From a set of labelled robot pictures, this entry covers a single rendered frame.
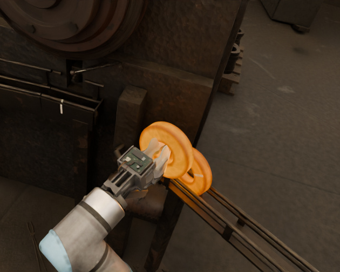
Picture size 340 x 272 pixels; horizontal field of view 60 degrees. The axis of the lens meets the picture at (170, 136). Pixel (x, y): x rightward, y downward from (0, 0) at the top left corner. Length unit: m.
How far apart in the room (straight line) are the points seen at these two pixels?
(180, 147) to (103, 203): 0.23
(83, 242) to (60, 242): 0.04
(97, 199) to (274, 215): 1.42
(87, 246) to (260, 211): 1.38
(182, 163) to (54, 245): 0.34
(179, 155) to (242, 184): 1.25
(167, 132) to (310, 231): 1.40
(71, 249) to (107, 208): 0.10
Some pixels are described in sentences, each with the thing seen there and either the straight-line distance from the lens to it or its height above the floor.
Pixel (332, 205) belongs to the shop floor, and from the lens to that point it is 2.21.
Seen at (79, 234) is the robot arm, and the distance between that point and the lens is 0.62.
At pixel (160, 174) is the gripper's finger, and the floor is 0.83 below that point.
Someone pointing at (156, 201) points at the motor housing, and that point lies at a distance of 1.05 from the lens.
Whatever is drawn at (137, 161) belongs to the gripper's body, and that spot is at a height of 0.88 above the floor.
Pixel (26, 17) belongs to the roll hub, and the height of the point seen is 1.02.
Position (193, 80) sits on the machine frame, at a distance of 1.00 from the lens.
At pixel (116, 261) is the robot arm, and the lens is 0.69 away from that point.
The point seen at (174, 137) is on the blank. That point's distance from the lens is 0.71.
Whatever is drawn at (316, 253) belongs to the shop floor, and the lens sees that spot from 1.91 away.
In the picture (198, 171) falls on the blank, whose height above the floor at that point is 0.75.
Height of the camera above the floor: 1.37
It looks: 41 degrees down
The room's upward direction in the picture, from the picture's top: 15 degrees clockwise
